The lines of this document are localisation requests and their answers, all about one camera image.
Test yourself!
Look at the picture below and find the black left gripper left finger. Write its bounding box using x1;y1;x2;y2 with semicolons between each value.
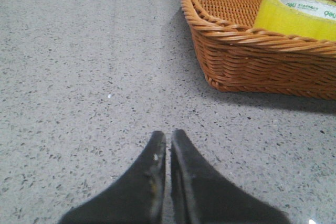
59;131;166;223

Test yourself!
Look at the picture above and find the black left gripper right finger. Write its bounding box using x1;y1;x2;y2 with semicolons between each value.
171;130;290;223

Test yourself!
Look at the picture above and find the yellow tape roll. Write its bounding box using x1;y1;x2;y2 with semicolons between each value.
253;0;335;41

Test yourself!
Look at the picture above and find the brown wicker basket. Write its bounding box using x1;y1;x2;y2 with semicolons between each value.
180;0;335;100

